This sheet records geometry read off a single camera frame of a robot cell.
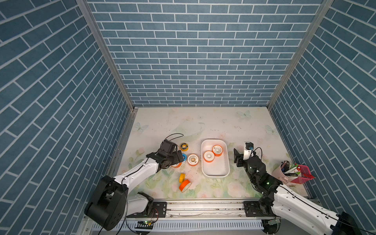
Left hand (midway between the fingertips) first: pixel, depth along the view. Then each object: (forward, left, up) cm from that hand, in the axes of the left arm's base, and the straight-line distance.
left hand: (180, 158), depth 87 cm
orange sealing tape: (+3, -18, -3) cm, 18 cm away
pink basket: (-12, -68, +6) cm, 69 cm away
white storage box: (+2, -22, -3) cm, 22 cm away
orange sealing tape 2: (+7, -24, -2) cm, 25 cm away
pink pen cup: (-9, -56, +1) cm, 57 cm away
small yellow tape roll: (-11, -2, -1) cm, 11 cm away
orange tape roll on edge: (-16, -4, +2) cm, 17 cm away
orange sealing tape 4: (0, -8, -2) cm, 8 cm away
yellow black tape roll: (+10, -2, -3) cm, 11 cm away
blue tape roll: (+3, -3, -2) cm, 5 cm away
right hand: (+1, -35, +10) cm, 36 cm away
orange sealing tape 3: (-3, +1, -2) cm, 4 cm away
